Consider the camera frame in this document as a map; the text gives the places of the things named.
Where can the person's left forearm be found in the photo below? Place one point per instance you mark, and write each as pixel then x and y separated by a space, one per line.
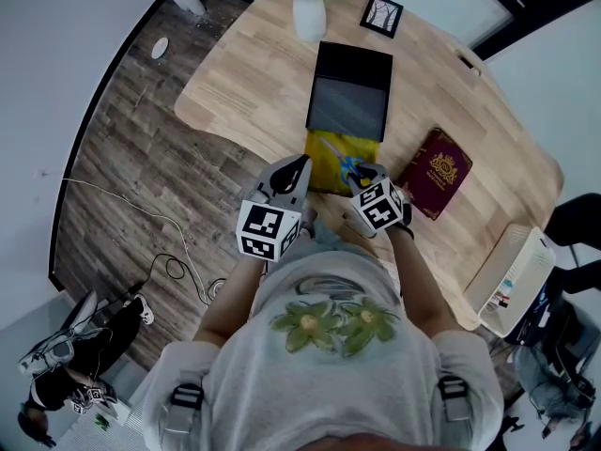
pixel 230 299

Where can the dark red book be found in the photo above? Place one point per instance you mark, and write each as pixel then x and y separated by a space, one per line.
pixel 436 172

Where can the white vase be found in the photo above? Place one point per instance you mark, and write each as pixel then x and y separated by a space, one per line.
pixel 309 19

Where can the person's right forearm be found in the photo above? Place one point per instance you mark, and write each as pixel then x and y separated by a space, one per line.
pixel 418 280

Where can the black office chair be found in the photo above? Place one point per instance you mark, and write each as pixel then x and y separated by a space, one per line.
pixel 577 219

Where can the black window frame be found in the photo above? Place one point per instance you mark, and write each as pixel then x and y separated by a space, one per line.
pixel 540 21

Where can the white round floor disc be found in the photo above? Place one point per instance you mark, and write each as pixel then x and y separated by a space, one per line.
pixel 160 48

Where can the person's left leg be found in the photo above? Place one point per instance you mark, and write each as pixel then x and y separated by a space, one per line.
pixel 309 219

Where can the white side table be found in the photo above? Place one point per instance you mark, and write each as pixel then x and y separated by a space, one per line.
pixel 117 416

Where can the person's pale blue shorts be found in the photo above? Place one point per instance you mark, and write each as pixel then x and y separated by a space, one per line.
pixel 328 237

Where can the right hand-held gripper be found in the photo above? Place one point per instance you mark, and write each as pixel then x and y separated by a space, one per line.
pixel 380 205

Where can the white plastic basket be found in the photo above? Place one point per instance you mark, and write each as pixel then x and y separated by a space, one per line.
pixel 526 261

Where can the person's white flower shirt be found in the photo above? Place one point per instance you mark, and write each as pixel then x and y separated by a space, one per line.
pixel 305 388

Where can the small green plant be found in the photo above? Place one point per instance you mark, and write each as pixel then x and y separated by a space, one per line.
pixel 102 421

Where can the black picture frame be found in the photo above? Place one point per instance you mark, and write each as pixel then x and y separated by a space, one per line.
pixel 381 16

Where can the blue white packet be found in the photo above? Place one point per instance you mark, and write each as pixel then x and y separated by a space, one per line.
pixel 507 284

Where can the black bag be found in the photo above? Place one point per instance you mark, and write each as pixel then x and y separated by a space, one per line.
pixel 559 317

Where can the black box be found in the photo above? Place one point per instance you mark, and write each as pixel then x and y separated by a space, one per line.
pixel 349 106

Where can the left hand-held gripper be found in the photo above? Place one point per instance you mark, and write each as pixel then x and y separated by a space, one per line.
pixel 267 228

